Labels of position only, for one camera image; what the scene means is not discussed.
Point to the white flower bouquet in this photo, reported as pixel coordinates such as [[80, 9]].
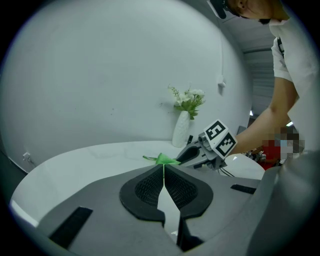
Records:
[[188, 100]]

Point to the person's right forearm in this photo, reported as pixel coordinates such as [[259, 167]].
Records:
[[262, 125]]

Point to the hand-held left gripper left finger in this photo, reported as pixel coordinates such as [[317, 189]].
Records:
[[105, 212]]

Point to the white wall switch box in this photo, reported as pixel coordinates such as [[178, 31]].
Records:
[[221, 83]]

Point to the person's head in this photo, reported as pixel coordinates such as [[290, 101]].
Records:
[[252, 7]]

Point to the white curved table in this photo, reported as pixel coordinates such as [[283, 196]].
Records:
[[75, 162]]

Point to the white textured vase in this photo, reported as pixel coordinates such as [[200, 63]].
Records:
[[180, 130]]

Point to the white wall socket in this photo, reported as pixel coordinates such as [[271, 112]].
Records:
[[27, 157]]

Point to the black lipstick tube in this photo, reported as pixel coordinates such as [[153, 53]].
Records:
[[190, 140]]

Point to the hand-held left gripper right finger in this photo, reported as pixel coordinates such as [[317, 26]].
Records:
[[225, 200]]

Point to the green cloth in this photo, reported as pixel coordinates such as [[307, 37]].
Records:
[[163, 158]]

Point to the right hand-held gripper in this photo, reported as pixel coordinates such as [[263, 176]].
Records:
[[217, 132]]

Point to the person's white shirt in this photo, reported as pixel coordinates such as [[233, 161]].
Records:
[[300, 50]]

